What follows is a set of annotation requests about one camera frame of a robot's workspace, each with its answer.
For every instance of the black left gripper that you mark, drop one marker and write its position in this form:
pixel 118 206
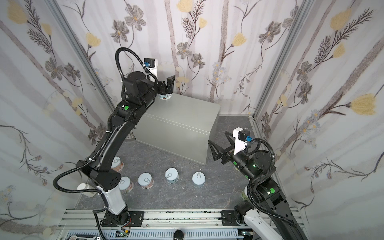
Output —
pixel 160 88

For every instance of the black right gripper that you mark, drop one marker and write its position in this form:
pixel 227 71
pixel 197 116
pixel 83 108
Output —
pixel 226 155

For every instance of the green label can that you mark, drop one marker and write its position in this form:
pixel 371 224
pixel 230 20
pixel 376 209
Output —
pixel 165 97

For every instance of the teal label can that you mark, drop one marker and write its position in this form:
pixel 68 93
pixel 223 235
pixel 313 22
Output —
pixel 172 175

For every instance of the red label can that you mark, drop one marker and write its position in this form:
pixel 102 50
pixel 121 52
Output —
pixel 146 181

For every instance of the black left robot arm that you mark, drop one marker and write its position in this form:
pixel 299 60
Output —
pixel 139 92

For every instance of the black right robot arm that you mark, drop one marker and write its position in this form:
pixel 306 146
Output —
pixel 266 210

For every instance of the orange label can by arm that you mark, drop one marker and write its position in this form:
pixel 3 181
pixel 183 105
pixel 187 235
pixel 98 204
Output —
pixel 117 164

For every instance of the grey metal cabinet box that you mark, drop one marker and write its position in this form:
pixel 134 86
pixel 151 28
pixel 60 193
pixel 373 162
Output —
pixel 181 126

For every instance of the lime label can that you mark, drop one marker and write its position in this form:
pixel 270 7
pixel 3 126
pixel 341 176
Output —
pixel 245 195

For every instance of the pink label can front-left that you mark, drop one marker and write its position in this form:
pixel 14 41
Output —
pixel 126 185

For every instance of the white pill bottle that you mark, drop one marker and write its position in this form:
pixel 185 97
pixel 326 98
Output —
pixel 84 186

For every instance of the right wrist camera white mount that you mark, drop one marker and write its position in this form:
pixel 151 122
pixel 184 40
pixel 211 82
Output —
pixel 242 138

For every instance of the aluminium corner frame left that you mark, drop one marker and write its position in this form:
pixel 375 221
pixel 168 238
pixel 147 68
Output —
pixel 83 54

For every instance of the aluminium corner frame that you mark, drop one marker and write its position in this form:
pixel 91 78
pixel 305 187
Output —
pixel 283 55
pixel 83 54

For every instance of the aluminium corner frame right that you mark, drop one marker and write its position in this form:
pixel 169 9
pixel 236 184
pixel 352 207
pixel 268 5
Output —
pixel 283 55

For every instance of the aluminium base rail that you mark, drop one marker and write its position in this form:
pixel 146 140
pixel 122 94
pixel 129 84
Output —
pixel 203 225

